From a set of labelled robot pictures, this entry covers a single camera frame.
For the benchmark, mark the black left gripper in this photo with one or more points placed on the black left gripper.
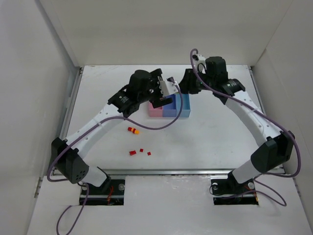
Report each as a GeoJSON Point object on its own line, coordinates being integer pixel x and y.
{"type": "Point", "coordinates": [157, 98]}

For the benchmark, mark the light blue plastic bin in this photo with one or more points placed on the light blue plastic bin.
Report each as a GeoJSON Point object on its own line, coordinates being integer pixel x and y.
{"type": "Point", "coordinates": [186, 109]}

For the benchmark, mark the aluminium rail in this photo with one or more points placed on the aluminium rail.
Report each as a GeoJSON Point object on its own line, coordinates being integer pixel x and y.
{"type": "Point", "coordinates": [198, 171]}
{"type": "Point", "coordinates": [256, 88]}
{"type": "Point", "coordinates": [72, 91]}

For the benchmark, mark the pink plastic bin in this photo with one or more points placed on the pink plastic bin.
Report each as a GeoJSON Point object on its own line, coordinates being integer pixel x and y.
{"type": "Point", "coordinates": [155, 112]}

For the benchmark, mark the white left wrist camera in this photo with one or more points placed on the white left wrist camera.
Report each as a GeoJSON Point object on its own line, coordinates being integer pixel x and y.
{"type": "Point", "coordinates": [168, 86]}

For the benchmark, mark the aluminium right rail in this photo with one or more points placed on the aluminium right rail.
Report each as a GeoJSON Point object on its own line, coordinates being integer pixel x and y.
{"type": "Point", "coordinates": [256, 88]}

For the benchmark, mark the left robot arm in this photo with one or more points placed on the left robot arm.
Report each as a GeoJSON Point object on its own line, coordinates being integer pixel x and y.
{"type": "Point", "coordinates": [67, 155]}

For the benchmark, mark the red and orange lego stack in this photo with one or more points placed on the red and orange lego stack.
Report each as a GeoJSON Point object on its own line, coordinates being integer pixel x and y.
{"type": "Point", "coordinates": [133, 130]}

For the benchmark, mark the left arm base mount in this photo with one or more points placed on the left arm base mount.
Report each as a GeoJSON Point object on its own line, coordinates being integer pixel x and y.
{"type": "Point", "coordinates": [112, 196]}

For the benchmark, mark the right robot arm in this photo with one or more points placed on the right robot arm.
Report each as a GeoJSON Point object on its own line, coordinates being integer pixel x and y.
{"type": "Point", "coordinates": [274, 144]}

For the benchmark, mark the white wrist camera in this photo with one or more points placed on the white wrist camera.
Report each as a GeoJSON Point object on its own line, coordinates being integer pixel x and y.
{"type": "Point", "coordinates": [200, 63]}
{"type": "Point", "coordinates": [168, 86]}

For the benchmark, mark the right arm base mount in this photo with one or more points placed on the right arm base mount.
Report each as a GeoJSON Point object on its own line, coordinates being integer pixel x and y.
{"type": "Point", "coordinates": [239, 194]}

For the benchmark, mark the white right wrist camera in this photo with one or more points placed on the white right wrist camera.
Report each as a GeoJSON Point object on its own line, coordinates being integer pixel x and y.
{"type": "Point", "coordinates": [200, 63]}

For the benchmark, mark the aluminium left rail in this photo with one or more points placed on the aluminium left rail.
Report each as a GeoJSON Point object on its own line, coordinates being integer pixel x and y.
{"type": "Point", "coordinates": [72, 91]}

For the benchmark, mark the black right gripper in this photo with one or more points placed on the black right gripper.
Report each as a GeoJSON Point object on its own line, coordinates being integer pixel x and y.
{"type": "Point", "coordinates": [187, 82]}

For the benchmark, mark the aluminium front rail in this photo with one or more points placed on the aluminium front rail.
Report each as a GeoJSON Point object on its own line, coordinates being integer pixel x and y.
{"type": "Point", "coordinates": [198, 171]}

